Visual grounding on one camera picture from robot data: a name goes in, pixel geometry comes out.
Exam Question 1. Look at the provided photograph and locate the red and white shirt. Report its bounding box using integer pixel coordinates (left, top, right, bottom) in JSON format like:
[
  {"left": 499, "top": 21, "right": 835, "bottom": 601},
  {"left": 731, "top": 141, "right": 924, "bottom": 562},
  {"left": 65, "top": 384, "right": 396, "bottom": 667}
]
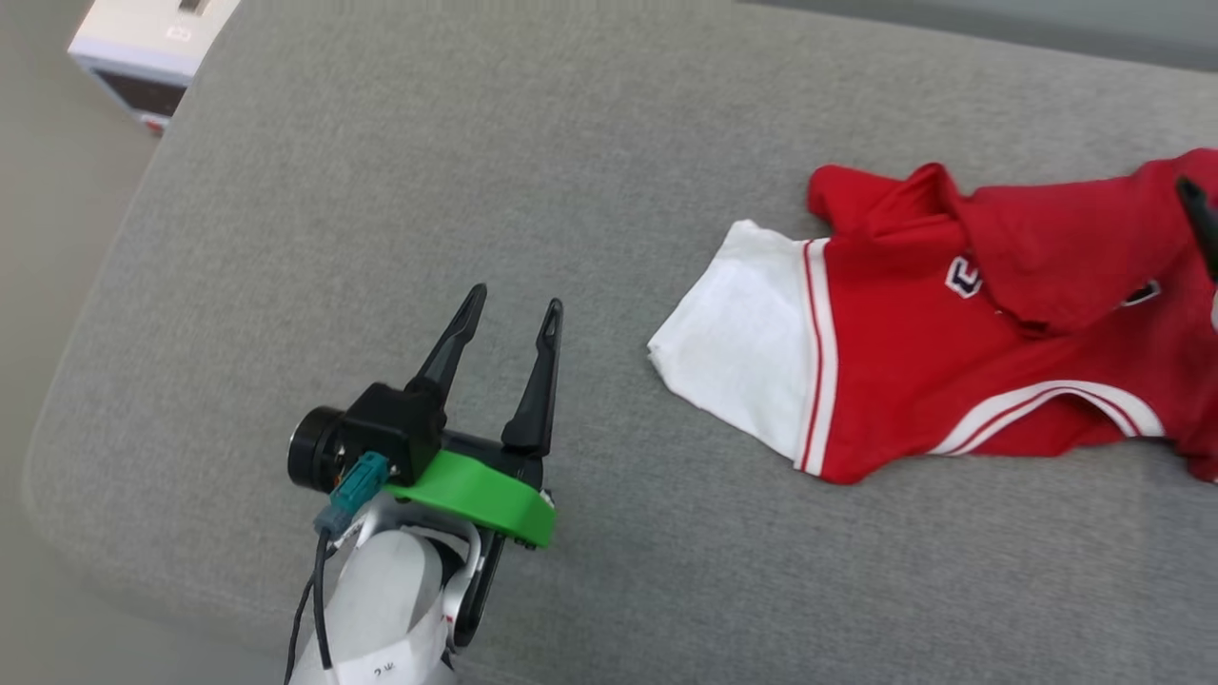
[{"left": 647, "top": 147, "right": 1218, "bottom": 486}]

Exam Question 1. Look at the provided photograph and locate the white box with black handle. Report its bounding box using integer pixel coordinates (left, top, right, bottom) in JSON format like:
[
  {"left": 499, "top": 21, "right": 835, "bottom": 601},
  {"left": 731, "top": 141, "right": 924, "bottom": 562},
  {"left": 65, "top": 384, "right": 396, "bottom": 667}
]
[{"left": 67, "top": 0, "right": 241, "bottom": 134}]

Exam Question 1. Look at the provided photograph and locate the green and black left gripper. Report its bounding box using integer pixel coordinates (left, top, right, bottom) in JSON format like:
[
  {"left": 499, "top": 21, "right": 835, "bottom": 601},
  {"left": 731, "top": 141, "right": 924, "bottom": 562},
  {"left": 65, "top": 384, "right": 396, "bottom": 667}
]
[{"left": 384, "top": 283, "right": 564, "bottom": 551}]

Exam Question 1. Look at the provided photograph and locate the black cable with teal connector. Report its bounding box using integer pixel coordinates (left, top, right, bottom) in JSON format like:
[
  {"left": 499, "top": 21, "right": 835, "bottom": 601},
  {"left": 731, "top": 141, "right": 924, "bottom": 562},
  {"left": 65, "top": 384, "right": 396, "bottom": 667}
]
[{"left": 284, "top": 452, "right": 391, "bottom": 685}]

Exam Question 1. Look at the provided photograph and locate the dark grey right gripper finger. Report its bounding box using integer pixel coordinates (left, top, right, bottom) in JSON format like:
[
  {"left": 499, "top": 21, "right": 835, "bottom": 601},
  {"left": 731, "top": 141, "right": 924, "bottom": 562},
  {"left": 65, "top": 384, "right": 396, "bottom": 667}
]
[{"left": 1177, "top": 176, "right": 1218, "bottom": 283}]

